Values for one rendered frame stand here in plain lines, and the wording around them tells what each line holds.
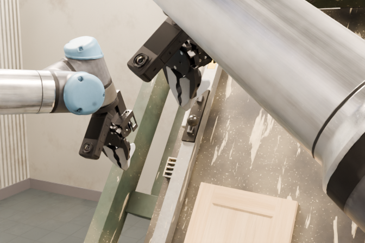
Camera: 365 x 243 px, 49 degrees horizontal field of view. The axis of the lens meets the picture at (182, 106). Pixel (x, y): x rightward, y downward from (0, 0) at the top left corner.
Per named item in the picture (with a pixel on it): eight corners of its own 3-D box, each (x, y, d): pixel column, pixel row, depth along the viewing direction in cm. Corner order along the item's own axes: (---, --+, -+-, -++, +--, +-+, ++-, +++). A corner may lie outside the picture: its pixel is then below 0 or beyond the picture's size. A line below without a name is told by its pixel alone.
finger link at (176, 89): (203, 98, 77) (202, 58, 71) (181, 112, 74) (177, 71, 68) (193, 91, 79) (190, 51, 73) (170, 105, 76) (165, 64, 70)
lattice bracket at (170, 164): (166, 178, 138) (162, 176, 136) (172, 159, 141) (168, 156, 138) (176, 180, 136) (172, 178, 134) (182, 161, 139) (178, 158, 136)
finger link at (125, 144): (135, 157, 100) (125, 130, 95) (132, 161, 99) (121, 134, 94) (119, 155, 102) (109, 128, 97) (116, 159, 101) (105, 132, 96)
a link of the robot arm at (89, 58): (52, 48, 86) (85, 31, 90) (70, 90, 92) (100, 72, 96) (70, 55, 80) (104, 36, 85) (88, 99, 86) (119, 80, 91)
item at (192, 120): (183, 134, 137) (185, 122, 125) (186, 124, 139) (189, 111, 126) (194, 137, 137) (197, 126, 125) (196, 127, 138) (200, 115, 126)
